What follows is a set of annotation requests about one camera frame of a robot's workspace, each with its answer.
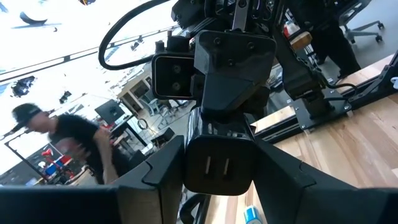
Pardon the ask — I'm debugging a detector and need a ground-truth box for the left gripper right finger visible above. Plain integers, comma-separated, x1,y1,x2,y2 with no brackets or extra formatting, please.
253,138,363,224

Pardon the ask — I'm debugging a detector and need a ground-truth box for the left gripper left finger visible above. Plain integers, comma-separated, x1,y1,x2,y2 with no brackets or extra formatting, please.
110,135,186,224

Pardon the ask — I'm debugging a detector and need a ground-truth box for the black plug charger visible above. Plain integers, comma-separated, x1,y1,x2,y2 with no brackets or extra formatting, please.
182,107,258,197

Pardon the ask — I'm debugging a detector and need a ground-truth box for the black office chair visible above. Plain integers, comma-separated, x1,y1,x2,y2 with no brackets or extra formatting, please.
338,0,386,44

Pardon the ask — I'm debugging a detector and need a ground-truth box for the blue white plug charger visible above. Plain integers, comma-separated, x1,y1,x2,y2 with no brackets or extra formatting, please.
243,205,264,224

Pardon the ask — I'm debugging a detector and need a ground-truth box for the black monitor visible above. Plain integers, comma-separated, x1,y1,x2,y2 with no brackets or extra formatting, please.
95,99,126,125

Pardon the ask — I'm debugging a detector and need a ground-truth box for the person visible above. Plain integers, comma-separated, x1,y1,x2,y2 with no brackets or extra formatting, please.
11,103,125,185
294,0,362,78

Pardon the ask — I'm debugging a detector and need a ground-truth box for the black left camera cable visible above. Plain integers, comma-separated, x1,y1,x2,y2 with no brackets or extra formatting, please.
179,193,212,224

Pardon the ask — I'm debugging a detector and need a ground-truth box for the black camera cable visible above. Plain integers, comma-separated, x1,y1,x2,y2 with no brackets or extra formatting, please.
179,193,212,224
98,0,175,71

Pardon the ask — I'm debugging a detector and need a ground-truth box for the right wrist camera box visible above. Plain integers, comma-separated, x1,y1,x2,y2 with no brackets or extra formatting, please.
151,51,196,101

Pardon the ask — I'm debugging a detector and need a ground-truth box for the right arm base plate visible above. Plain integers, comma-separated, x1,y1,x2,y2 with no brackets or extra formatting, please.
292,88,354,131

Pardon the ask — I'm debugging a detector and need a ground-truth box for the black right camera cable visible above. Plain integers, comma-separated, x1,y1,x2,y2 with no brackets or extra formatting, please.
98,0,175,71

